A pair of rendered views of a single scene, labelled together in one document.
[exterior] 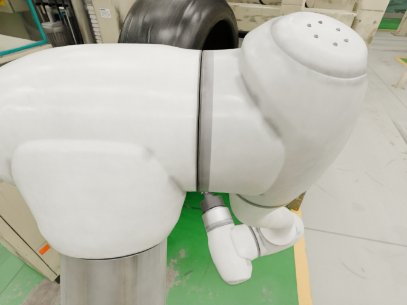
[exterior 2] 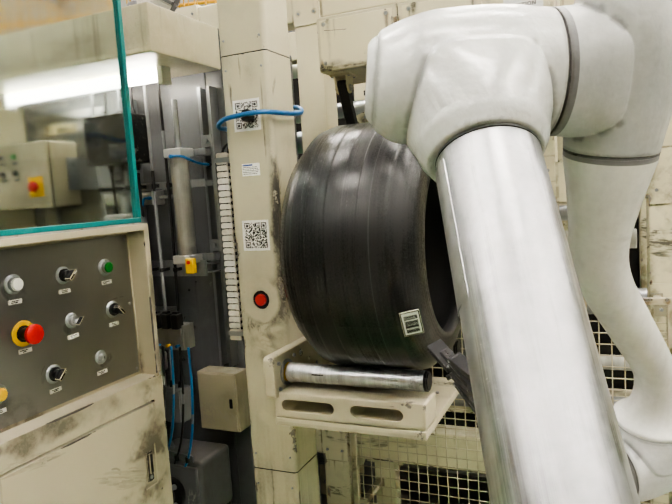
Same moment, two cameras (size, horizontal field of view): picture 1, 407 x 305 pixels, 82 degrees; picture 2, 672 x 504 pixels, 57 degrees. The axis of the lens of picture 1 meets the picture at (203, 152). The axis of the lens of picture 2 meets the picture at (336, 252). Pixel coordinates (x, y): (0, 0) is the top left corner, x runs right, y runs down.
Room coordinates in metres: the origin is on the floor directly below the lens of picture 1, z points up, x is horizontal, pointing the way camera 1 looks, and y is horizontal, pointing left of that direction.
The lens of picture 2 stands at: (-0.46, 0.27, 1.31)
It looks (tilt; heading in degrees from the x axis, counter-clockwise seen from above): 6 degrees down; 357
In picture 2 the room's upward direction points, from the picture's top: 4 degrees counter-clockwise
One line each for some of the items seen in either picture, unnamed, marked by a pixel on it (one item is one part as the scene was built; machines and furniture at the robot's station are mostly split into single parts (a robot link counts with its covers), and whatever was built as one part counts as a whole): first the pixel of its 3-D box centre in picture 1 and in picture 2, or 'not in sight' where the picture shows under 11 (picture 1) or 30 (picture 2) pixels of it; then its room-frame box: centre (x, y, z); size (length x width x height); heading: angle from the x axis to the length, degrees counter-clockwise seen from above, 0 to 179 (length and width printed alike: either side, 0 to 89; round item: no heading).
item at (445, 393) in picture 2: not in sight; (375, 399); (1.01, 0.12, 0.80); 0.37 x 0.36 x 0.02; 153
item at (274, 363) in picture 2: not in sight; (308, 355); (1.09, 0.28, 0.90); 0.40 x 0.03 x 0.10; 153
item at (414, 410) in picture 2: not in sight; (353, 404); (0.89, 0.18, 0.84); 0.36 x 0.09 x 0.06; 63
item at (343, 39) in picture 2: not in sight; (438, 36); (1.22, -0.13, 1.71); 0.61 x 0.25 x 0.15; 63
